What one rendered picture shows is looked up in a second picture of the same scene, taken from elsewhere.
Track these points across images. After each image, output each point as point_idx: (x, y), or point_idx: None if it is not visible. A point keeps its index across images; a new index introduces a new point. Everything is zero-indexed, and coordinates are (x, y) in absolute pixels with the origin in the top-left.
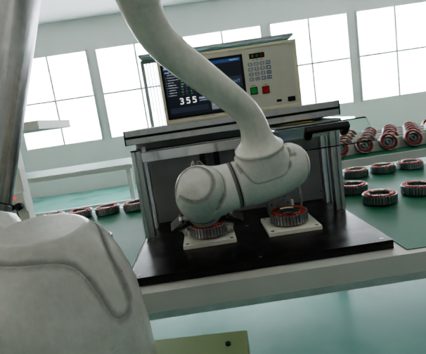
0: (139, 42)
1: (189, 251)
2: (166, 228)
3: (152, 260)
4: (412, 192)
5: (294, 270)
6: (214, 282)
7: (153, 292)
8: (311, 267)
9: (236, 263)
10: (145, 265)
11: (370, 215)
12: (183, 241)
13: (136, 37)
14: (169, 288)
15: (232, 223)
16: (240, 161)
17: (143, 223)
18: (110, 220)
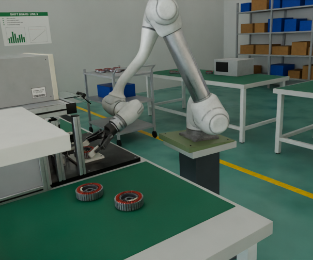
0: (147, 57)
1: (105, 156)
2: (65, 174)
3: (119, 160)
4: None
5: (111, 142)
6: (126, 150)
7: (140, 156)
8: None
9: (115, 145)
10: (125, 159)
11: None
12: (91, 161)
13: (148, 55)
14: (136, 155)
15: (90, 142)
16: (124, 99)
17: (30, 200)
18: (10, 226)
